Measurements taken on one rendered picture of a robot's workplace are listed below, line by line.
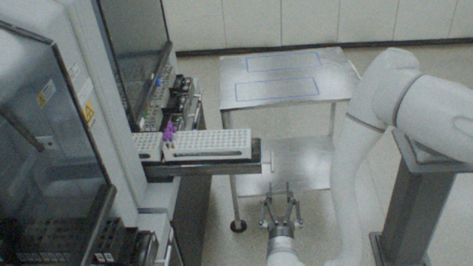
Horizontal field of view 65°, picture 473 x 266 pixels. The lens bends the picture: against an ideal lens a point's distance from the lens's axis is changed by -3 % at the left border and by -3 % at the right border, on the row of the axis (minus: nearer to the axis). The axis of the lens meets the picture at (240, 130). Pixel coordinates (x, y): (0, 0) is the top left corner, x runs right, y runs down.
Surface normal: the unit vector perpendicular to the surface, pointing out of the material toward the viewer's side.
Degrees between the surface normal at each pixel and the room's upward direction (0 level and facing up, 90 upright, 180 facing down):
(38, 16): 29
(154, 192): 0
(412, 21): 90
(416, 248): 90
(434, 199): 90
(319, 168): 0
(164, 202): 0
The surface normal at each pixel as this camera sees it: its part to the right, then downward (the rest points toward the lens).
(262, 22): -0.07, 0.62
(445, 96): -0.41, -0.47
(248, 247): -0.07, -0.78
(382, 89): -0.78, -0.15
